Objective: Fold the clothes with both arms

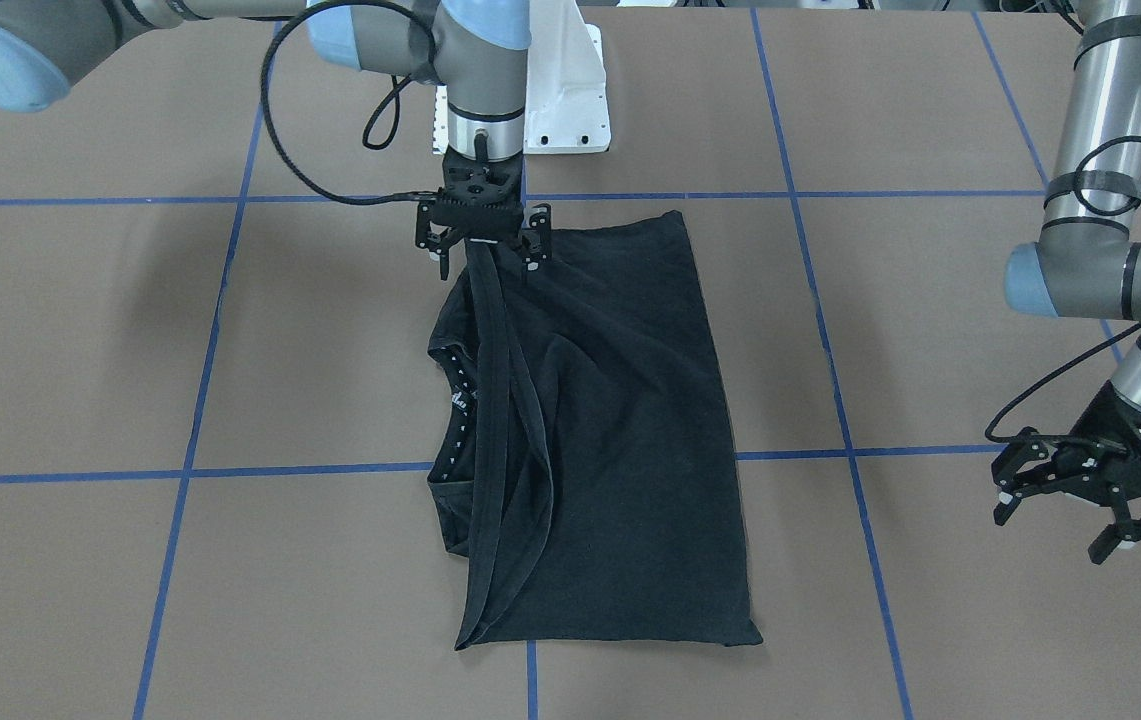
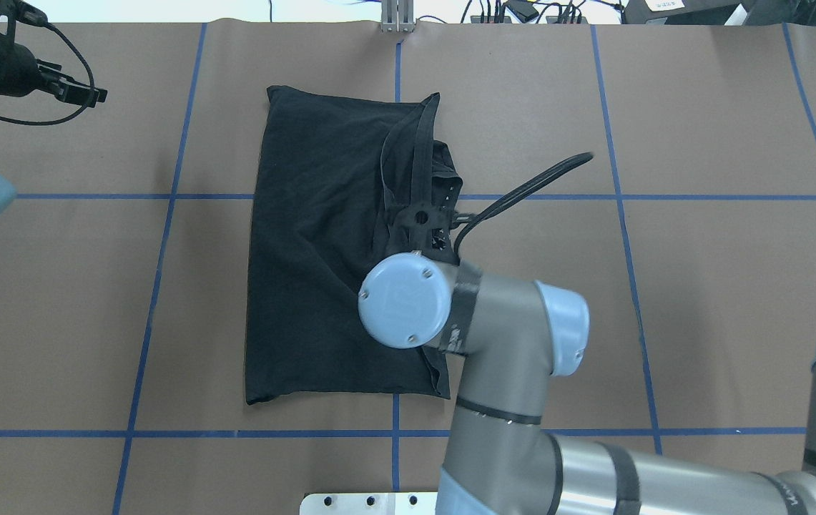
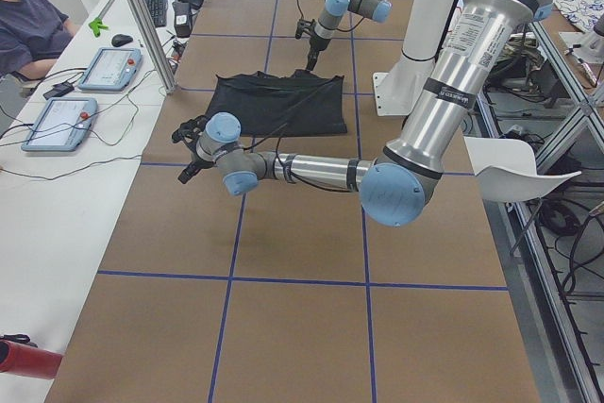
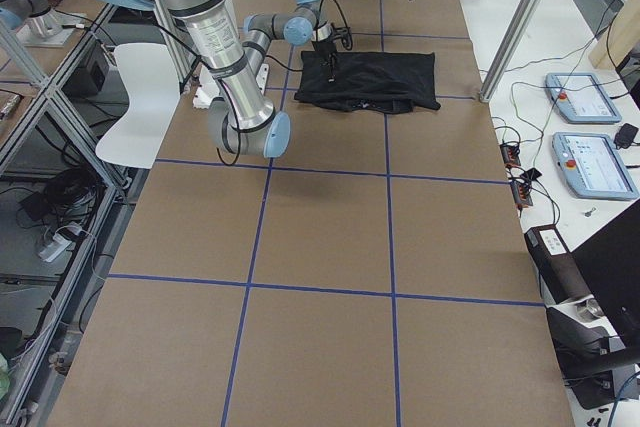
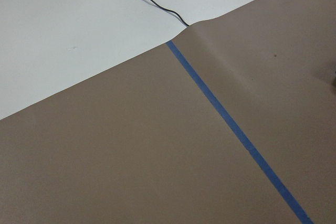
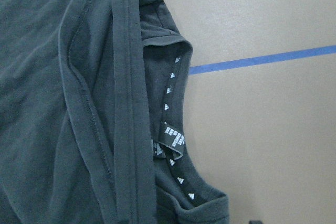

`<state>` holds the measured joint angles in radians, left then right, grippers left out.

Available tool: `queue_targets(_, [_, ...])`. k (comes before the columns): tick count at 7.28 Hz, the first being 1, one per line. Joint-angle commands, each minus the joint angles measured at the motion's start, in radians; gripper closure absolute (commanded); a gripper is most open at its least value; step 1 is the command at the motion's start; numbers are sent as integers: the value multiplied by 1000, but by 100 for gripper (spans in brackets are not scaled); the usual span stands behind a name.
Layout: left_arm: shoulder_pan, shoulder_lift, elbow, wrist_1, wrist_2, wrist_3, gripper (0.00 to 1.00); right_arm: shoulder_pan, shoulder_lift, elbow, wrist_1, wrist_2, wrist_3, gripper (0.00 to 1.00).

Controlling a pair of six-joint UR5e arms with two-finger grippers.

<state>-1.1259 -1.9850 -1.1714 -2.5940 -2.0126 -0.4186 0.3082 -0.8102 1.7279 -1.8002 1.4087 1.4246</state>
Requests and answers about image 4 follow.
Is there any black graphic t-shirt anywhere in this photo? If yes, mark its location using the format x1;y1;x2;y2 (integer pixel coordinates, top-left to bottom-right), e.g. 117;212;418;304
294;51;441;115

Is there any white chair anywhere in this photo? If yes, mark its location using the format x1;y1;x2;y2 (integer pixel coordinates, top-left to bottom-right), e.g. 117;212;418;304
95;43;181;169

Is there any upper teach pendant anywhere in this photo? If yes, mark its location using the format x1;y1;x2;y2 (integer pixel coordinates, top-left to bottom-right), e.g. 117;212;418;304
544;72;622;125

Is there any teach pendant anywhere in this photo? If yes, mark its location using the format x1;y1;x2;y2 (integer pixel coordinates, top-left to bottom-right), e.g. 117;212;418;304
552;132;639;201
544;72;622;125

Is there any lower teach pendant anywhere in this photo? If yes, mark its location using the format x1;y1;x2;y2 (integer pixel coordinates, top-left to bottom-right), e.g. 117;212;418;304
552;132;639;201

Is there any black monitor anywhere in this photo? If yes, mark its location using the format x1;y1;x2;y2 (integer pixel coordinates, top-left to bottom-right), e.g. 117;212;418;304
572;202;639;346

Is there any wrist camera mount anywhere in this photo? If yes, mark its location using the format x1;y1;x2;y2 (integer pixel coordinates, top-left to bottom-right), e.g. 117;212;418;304
331;25;353;51

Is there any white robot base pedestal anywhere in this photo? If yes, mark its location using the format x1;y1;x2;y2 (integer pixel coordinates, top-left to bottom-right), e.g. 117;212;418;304
192;11;271;111

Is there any aluminium frame post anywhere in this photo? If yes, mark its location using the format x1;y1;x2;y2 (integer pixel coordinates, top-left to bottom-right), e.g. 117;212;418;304
478;0;541;103

